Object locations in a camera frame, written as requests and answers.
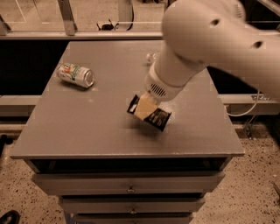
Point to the bottom grey drawer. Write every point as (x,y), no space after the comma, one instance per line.
(141,218)

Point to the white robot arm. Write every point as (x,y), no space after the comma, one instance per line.
(202,33)

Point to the black rxbar chocolate wrapper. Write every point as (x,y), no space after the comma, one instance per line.
(158,119)

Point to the metal window railing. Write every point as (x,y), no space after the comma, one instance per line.
(77,19)

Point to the silver green soda can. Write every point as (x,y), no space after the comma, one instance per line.
(78,75)

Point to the grey drawer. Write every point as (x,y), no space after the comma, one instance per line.
(141,218)
(131,205)
(128,183)

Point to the top grey drawer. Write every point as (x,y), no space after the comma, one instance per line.
(128,183)

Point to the grey drawer cabinet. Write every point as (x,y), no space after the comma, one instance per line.
(74,130)

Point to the middle grey drawer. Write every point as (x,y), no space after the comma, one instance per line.
(131,205)

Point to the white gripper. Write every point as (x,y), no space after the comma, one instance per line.
(159,88)

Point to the black object behind glass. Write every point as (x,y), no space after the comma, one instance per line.
(109,26)

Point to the clear plastic water bottle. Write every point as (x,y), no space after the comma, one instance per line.
(151,57)

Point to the black shoe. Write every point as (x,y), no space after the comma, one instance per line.
(11,217)

